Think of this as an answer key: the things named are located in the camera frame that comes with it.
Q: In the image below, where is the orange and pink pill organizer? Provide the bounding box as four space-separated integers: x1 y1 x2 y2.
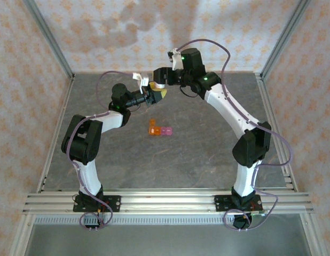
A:
148 118 173 137

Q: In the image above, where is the grey metal sheet shelf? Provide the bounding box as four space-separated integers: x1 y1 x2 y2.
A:
23 223 312 256

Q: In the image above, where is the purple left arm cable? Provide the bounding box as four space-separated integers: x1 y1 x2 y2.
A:
65 70 136 230

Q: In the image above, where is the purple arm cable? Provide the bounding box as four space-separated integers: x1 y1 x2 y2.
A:
177 39 293 232
65 70 136 230

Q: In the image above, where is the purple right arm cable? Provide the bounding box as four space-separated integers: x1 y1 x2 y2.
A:
177 39 293 232

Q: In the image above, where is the aluminium table side rail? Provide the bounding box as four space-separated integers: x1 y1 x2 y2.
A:
255 73 298 193
36 74 75 193

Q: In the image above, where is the aluminium frame corner post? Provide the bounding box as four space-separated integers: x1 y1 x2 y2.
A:
22 0 75 78
260 0 313 79

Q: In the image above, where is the aluminium cross rail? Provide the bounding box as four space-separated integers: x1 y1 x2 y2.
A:
22 188 314 215

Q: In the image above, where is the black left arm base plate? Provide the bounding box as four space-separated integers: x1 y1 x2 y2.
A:
73 196 121 213

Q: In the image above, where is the grey slotted cable duct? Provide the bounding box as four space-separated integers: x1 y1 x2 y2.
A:
34 215 304 226

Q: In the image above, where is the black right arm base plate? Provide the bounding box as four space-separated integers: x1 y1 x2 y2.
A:
214 194 262 213

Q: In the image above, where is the aluminium frame leg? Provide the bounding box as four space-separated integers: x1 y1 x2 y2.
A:
301 213 325 256
10 213 35 256

